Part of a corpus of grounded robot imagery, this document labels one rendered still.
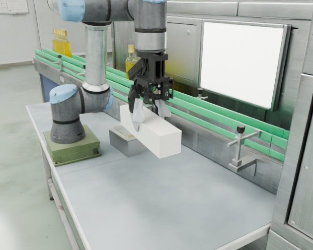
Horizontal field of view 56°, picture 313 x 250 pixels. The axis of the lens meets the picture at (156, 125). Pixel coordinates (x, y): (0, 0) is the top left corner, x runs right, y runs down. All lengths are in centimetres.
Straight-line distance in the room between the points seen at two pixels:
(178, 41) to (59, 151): 82
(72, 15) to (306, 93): 58
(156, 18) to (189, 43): 87
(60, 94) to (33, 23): 623
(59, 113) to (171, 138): 69
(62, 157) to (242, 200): 74
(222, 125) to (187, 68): 46
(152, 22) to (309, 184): 58
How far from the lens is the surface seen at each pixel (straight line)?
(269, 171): 114
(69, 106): 128
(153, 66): 68
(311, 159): 85
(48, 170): 228
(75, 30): 778
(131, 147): 131
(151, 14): 68
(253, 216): 106
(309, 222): 94
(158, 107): 79
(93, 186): 116
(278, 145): 110
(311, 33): 78
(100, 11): 74
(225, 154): 124
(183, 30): 157
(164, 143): 70
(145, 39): 68
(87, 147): 132
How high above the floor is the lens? 141
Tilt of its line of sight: 23 degrees down
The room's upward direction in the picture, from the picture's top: straight up
